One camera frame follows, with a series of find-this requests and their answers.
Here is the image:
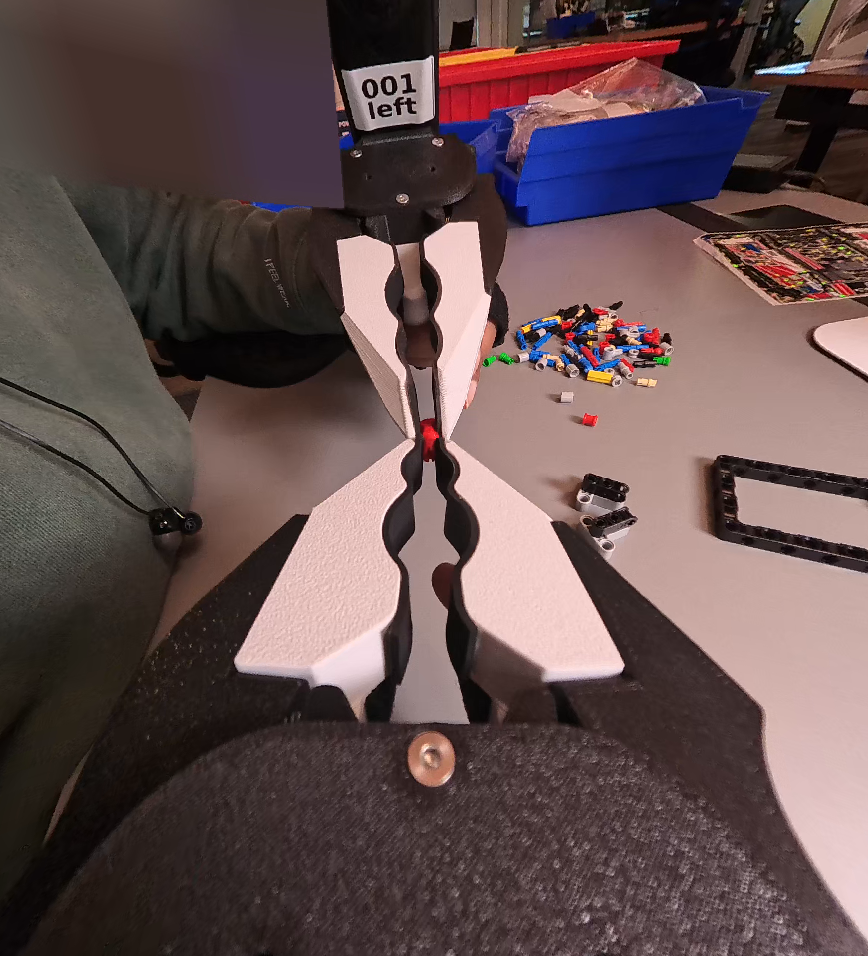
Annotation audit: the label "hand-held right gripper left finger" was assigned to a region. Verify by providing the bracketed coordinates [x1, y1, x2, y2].
[234, 437, 426, 721]

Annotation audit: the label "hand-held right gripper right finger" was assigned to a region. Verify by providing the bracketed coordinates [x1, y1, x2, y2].
[432, 439, 626, 721]

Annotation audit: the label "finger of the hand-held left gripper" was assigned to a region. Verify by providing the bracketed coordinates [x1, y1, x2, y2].
[420, 220, 492, 436]
[337, 239, 417, 439]

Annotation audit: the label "grey lego connector assembly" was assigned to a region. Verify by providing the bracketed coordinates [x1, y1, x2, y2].
[579, 508, 638, 561]

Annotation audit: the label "grey and black lego assembly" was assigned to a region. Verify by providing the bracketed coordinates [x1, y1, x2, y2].
[574, 473, 630, 515]

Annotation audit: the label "pile of small lego pieces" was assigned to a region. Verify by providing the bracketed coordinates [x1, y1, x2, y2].
[482, 301, 674, 389]

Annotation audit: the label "black rectangular lego frame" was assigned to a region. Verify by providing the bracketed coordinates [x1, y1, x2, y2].
[712, 454, 868, 584]

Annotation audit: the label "person's left forearm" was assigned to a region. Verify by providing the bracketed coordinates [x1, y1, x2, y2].
[60, 179, 349, 345]

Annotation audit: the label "clear bag of lego parts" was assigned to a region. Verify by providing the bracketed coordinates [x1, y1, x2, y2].
[507, 58, 706, 161]

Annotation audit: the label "lego instruction booklet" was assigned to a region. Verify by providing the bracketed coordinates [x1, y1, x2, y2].
[694, 222, 868, 306]

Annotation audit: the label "person's left hand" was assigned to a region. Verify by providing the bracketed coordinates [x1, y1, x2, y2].
[464, 317, 498, 410]

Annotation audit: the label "small blue storage bin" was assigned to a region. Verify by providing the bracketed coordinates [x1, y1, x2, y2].
[441, 119, 498, 176]

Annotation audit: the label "red storage bin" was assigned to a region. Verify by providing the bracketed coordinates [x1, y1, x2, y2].
[437, 39, 681, 124]

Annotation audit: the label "large blue storage bin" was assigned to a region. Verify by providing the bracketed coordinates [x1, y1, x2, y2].
[492, 86, 769, 227]

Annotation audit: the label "green sweatshirt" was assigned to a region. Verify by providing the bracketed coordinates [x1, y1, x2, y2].
[0, 160, 196, 935]

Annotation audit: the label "brown background table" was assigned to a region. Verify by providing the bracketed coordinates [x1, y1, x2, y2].
[753, 63, 868, 191]

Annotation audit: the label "black wired earphones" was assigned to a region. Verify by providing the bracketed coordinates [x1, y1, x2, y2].
[0, 360, 205, 540]

